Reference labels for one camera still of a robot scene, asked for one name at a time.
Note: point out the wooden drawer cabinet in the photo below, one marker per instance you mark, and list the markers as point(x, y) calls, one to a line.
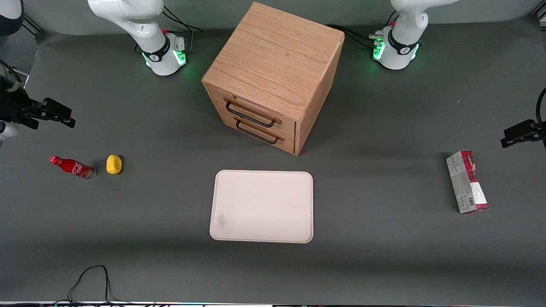
point(273, 55)

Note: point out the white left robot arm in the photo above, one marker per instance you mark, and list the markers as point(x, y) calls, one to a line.
point(401, 51)

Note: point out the cream plastic tray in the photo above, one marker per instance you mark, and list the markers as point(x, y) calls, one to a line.
point(262, 207)

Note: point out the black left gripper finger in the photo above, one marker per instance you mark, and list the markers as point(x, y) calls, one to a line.
point(514, 140)
point(520, 128)

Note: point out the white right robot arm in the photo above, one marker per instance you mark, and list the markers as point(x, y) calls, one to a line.
point(158, 51)

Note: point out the black aluminium frame rail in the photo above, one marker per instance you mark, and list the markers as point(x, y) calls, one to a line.
point(33, 24)
point(541, 18)

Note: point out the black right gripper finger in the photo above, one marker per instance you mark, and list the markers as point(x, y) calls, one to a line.
point(57, 110)
point(30, 123)

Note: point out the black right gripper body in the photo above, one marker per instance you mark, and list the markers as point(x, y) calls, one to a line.
point(13, 105)

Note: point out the red grey carton box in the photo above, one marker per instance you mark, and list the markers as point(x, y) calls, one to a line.
point(467, 183)

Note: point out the wooden drawer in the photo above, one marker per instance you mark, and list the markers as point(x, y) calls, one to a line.
point(290, 128)
point(290, 144)

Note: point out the yellow lemon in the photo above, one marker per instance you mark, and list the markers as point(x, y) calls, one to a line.
point(114, 164)

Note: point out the red coke bottle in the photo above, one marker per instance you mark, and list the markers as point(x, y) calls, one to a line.
point(72, 167)

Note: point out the grey table mat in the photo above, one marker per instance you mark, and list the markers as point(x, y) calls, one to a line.
point(384, 256)

